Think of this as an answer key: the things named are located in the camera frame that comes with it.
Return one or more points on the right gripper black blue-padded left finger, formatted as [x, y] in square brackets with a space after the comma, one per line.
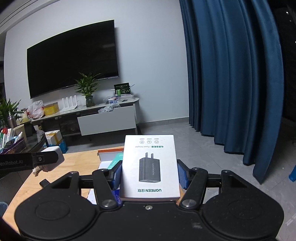
[104, 182]

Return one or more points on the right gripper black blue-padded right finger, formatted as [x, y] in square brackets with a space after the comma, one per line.
[193, 181]

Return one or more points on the teal bandage box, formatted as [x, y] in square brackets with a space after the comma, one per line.
[114, 159]

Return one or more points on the white plug-in mosquito repeller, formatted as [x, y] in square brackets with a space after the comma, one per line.
[48, 159]

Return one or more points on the white charger box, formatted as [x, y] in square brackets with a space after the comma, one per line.
[149, 169]

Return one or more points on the purple patterned storage tin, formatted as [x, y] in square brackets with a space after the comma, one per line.
[15, 147]

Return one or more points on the orange-rimmed white box lid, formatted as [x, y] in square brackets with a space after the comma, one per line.
[103, 155]

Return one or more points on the black glass side table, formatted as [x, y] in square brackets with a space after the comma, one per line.
[36, 143]

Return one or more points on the wooden table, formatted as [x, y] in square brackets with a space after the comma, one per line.
[83, 162]

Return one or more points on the potted plant with metal pot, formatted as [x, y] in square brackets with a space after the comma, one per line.
[8, 113]

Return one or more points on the yellow white carton on floor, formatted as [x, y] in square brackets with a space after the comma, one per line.
[54, 137]

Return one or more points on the blue bag on floor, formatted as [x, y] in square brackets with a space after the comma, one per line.
[62, 145]

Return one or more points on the white plastic bag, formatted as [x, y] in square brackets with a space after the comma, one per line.
[36, 110]

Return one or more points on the white TV console cabinet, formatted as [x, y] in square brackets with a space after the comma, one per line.
[84, 121]

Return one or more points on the yellow cardboard box on console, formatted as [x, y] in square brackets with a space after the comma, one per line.
[50, 109]

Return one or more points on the white router with antennas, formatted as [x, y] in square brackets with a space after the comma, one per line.
[70, 103]

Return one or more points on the black green display box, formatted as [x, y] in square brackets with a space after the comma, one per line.
[122, 89]

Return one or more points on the potted green plant on console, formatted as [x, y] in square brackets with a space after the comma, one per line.
[86, 86]

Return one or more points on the blue curtain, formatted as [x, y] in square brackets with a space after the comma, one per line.
[236, 75]

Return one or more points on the wall-mounted black television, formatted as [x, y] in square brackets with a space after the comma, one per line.
[60, 61]

